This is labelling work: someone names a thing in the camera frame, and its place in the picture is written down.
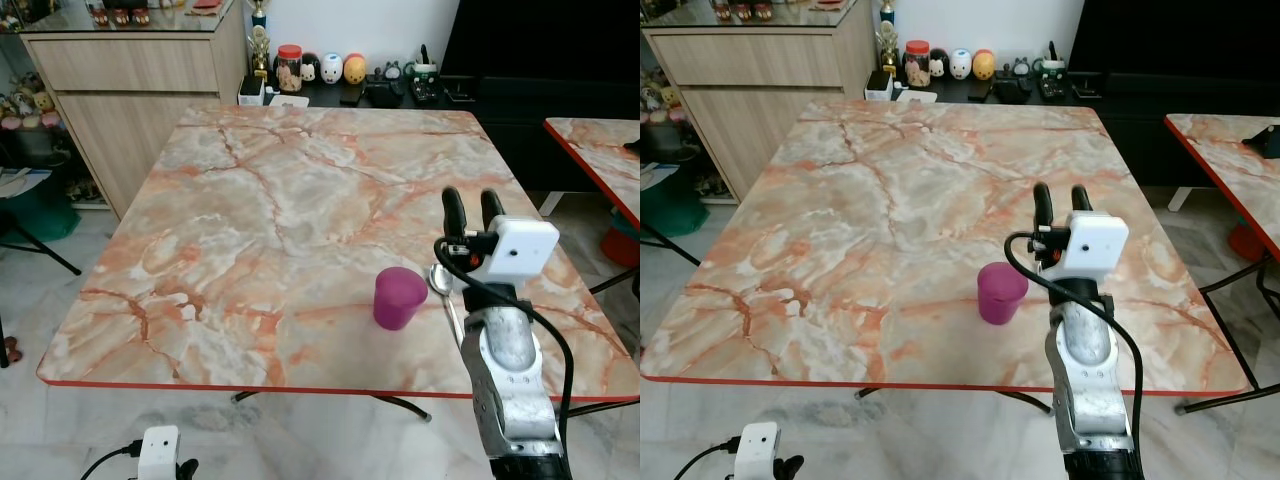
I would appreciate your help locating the gold trophy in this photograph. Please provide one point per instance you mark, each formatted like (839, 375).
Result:
(260, 50)
(887, 45)

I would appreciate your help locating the green bin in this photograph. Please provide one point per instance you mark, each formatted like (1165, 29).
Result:
(40, 212)
(672, 205)

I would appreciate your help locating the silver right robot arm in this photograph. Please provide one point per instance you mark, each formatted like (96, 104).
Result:
(508, 360)
(1085, 370)

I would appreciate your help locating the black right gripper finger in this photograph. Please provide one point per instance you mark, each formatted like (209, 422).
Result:
(492, 205)
(1082, 198)
(455, 212)
(1043, 207)

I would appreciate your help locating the white egg figurine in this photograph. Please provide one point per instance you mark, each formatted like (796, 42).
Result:
(332, 69)
(960, 65)

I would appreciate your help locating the black and white figurine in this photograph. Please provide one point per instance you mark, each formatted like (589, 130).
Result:
(939, 64)
(311, 69)

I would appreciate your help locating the yellow orange egg figurine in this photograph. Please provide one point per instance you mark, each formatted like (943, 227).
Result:
(355, 69)
(984, 65)

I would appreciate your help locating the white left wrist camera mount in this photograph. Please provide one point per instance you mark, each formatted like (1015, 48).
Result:
(159, 452)
(757, 450)

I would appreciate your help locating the white mug with utensils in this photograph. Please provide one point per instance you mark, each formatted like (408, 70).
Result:
(425, 70)
(1052, 65)

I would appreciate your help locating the red lidded clear jar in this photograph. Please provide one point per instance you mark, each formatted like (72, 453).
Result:
(290, 70)
(917, 66)

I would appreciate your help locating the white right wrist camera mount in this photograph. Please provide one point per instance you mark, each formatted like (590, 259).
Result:
(525, 248)
(1095, 243)

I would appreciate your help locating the small grey figurine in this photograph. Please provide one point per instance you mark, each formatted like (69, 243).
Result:
(1021, 67)
(393, 72)

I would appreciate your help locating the small white box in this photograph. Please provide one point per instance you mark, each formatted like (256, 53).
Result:
(251, 91)
(879, 86)

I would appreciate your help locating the marble side table red edge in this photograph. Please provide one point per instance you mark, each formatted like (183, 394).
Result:
(605, 160)
(1235, 175)

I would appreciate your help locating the black television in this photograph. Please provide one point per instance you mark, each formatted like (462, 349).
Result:
(1175, 32)
(545, 35)

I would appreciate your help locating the red bucket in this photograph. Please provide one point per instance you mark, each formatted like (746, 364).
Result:
(1247, 243)
(622, 248)

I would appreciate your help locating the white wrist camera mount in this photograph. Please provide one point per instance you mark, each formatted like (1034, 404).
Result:
(525, 248)
(159, 452)
(757, 450)
(1095, 243)

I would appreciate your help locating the silver metal spoon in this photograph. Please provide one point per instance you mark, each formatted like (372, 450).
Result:
(441, 281)

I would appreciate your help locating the light wooden cabinet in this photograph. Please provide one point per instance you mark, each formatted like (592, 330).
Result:
(760, 90)
(130, 100)

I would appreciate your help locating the purple plastic cup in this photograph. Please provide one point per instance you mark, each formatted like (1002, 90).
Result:
(1002, 293)
(400, 300)

